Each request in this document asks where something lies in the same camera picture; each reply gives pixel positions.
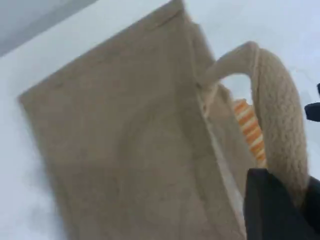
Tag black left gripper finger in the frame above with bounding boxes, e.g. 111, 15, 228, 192
244, 168, 310, 240
299, 176, 320, 240

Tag long orange striped bread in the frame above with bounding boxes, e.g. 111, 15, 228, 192
232, 98, 267, 168

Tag brown jute tote bag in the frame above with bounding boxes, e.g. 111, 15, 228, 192
18, 0, 312, 240

